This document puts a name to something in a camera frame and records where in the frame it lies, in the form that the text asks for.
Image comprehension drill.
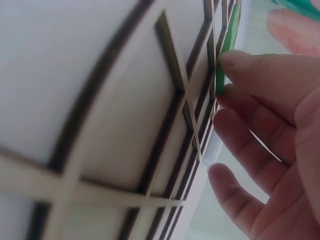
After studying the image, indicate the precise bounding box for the person's right hand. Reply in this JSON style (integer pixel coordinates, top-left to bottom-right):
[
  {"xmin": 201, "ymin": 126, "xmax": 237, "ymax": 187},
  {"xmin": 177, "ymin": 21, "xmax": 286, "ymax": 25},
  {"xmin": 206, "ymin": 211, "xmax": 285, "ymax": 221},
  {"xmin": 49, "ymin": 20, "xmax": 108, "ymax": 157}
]
[{"xmin": 207, "ymin": 49, "xmax": 320, "ymax": 240}]

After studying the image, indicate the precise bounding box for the person's left hand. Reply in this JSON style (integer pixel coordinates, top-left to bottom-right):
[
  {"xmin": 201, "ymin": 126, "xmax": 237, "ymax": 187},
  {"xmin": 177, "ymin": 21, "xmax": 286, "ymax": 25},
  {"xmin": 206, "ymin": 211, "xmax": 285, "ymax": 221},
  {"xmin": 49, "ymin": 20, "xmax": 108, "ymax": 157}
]
[{"xmin": 266, "ymin": 8, "xmax": 320, "ymax": 57}]

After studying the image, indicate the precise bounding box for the green puzzle piece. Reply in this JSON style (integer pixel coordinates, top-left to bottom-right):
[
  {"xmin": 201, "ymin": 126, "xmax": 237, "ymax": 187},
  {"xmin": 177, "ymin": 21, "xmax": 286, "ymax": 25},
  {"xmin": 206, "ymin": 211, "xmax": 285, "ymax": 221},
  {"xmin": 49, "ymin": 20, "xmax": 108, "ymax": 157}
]
[{"xmin": 215, "ymin": 4, "xmax": 239, "ymax": 97}]

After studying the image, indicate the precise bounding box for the teal green piece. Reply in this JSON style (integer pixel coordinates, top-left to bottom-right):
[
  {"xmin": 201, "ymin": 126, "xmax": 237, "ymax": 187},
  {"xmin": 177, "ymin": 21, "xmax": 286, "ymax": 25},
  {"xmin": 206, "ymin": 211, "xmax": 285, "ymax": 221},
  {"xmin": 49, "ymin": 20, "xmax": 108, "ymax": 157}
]
[{"xmin": 272, "ymin": 0, "xmax": 320, "ymax": 14}]

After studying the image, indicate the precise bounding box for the wooden lattice frame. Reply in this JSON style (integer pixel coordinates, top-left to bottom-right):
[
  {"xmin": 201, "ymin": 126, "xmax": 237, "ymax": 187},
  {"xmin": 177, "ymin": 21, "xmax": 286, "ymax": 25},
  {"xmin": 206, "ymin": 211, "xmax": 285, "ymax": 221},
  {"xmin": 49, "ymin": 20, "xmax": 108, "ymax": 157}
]
[{"xmin": 0, "ymin": 0, "xmax": 244, "ymax": 240}]

